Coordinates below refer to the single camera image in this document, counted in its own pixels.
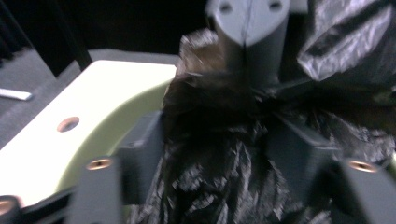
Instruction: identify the white metal stand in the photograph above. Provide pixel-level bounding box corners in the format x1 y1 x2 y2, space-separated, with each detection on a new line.
0 88 34 102

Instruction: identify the black garbage bag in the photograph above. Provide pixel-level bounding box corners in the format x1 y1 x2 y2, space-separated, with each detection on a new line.
127 0 396 224

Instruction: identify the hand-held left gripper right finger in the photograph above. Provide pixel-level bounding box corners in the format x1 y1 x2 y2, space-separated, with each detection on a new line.
267 115 396 224

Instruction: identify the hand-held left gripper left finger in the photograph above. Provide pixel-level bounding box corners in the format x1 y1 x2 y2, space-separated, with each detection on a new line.
66 111 166 224

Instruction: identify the black stand base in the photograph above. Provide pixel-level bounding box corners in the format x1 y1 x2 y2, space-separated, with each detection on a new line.
46 0 93 77

